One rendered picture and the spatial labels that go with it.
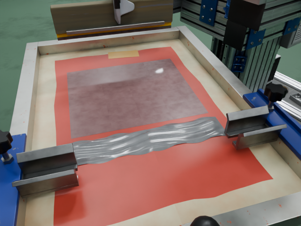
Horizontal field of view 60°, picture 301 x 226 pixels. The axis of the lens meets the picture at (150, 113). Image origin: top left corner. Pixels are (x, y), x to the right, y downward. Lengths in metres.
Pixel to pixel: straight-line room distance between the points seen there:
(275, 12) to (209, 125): 0.51
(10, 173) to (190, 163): 0.34
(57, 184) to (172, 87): 0.42
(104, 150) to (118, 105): 0.16
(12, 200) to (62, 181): 0.08
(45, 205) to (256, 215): 0.36
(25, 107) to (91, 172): 0.25
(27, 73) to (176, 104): 0.43
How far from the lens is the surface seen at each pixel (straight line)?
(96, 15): 0.82
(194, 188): 0.52
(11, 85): 2.81
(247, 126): 0.61
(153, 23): 0.85
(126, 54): 0.93
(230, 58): 1.37
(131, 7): 0.81
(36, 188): 0.50
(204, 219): 0.24
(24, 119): 0.65
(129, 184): 0.52
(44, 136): 0.65
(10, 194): 0.50
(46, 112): 0.71
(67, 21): 0.82
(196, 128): 0.62
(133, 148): 0.57
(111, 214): 0.49
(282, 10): 1.04
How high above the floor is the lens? 1.38
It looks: 40 degrees down
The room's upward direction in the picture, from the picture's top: straight up
